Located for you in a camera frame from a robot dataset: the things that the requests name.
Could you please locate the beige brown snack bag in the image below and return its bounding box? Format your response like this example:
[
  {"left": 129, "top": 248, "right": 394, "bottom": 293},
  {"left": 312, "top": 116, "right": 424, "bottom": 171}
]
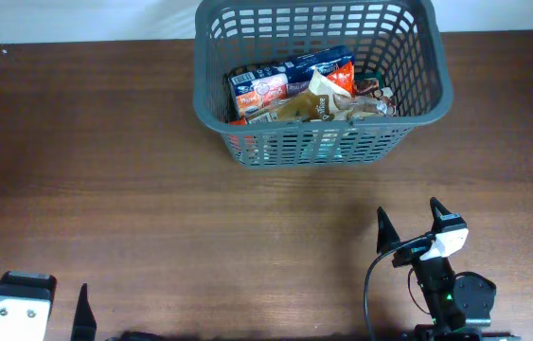
[{"left": 270, "top": 68, "right": 399, "bottom": 123}]

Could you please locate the grey plastic laundry basket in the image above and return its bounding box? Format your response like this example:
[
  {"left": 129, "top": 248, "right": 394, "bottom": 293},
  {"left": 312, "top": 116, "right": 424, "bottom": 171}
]
[{"left": 193, "top": 0, "right": 453, "bottom": 168}]

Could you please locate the green snack bag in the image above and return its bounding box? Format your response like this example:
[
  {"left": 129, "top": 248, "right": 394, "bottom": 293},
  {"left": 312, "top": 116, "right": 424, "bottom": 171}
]
[{"left": 353, "top": 72, "right": 383, "bottom": 96}]

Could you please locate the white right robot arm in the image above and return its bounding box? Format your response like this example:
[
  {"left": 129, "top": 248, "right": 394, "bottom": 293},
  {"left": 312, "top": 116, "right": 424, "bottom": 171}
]
[{"left": 0, "top": 198, "right": 497, "bottom": 341}]

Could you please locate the orange spaghetti packet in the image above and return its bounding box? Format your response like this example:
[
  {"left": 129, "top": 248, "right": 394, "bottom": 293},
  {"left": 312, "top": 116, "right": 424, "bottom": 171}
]
[{"left": 227, "top": 61, "right": 356, "bottom": 126}]

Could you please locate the Kleenex tissue multipack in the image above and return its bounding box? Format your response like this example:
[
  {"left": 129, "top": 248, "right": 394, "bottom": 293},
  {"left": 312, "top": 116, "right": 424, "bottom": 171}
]
[{"left": 228, "top": 45, "right": 354, "bottom": 117}]

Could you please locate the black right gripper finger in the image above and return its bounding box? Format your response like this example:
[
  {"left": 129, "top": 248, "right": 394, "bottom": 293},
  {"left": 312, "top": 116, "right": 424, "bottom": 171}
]
[
  {"left": 430, "top": 197, "right": 465, "bottom": 233},
  {"left": 377, "top": 206, "right": 401, "bottom": 254}
]

